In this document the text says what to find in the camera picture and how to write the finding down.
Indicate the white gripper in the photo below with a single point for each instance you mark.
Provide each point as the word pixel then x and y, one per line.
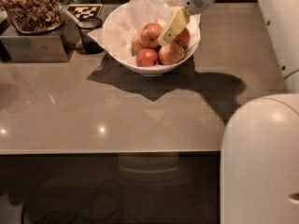
pixel 181 17

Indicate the front left red apple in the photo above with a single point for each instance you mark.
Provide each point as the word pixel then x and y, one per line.
pixel 147 58

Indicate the glass jar of nuts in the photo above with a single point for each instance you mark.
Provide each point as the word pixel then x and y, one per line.
pixel 33 16

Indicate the metal box stand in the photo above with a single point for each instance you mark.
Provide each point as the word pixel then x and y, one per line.
pixel 53 47

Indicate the white paper bowl liner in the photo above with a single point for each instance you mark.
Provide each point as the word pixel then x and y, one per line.
pixel 123 22

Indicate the white ceramic bowl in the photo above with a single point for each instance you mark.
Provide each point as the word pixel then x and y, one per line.
pixel 160 69

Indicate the right rear red apple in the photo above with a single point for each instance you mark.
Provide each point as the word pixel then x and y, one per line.
pixel 183 38

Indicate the top red apple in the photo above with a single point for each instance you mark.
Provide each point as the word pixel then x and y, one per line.
pixel 150 34

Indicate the black white marker card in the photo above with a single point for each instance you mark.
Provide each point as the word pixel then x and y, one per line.
pixel 84 11

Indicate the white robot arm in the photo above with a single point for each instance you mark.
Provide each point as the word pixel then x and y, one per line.
pixel 259 170

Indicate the left hidden red apple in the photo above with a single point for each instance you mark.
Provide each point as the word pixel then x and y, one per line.
pixel 136 44

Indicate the front right red apple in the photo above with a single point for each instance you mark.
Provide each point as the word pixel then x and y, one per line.
pixel 171 53

